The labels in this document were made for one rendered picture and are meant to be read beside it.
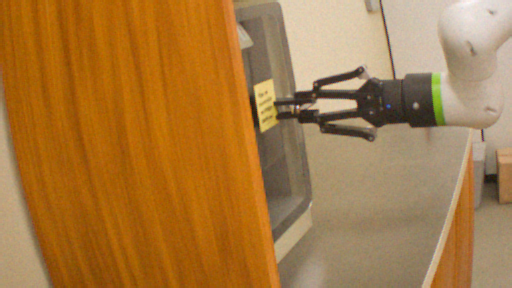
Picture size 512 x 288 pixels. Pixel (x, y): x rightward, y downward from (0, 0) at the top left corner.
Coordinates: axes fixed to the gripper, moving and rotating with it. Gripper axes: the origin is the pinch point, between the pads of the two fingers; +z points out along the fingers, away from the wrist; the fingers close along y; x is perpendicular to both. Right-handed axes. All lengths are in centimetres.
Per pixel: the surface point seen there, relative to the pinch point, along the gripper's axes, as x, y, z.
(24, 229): 29, -13, 48
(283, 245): 3.9, -23.8, 4.6
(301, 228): -5.2, -24.2, 4.6
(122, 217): 29.0, -8.9, 19.2
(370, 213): -16.1, -26.0, -6.5
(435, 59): -290, -31, 14
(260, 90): 5.5, 4.4, 3.4
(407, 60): -290, -31, 35
